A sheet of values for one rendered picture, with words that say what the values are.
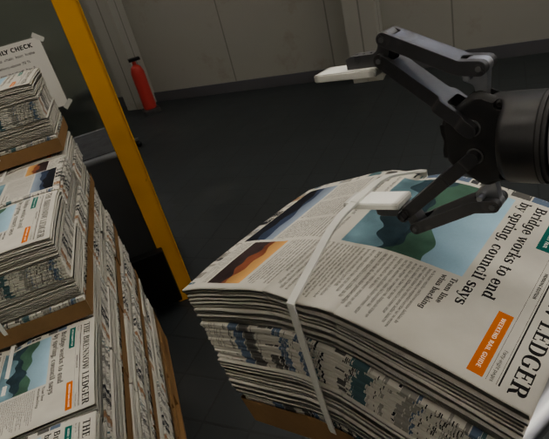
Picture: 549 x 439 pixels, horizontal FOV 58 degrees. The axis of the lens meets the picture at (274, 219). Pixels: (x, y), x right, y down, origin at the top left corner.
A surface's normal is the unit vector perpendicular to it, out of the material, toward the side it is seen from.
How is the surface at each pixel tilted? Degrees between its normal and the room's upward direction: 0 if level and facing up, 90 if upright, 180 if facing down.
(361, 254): 4
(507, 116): 43
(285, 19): 90
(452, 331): 12
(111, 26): 90
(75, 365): 1
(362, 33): 90
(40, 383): 1
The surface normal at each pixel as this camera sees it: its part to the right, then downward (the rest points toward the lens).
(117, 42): -0.35, 0.54
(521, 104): -0.53, -0.54
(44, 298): 0.33, 0.41
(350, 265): -0.28, -0.86
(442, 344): -0.06, -0.80
